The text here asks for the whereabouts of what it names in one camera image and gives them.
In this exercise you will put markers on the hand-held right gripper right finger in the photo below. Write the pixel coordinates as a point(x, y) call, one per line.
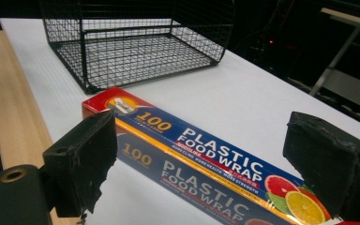
point(331, 170)

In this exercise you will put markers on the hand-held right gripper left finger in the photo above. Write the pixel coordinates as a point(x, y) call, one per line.
point(80, 162)

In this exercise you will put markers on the blue and red wrap box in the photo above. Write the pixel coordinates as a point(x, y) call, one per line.
point(200, 159)

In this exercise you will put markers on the light wooden board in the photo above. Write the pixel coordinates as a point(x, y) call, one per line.
point(15, 109)

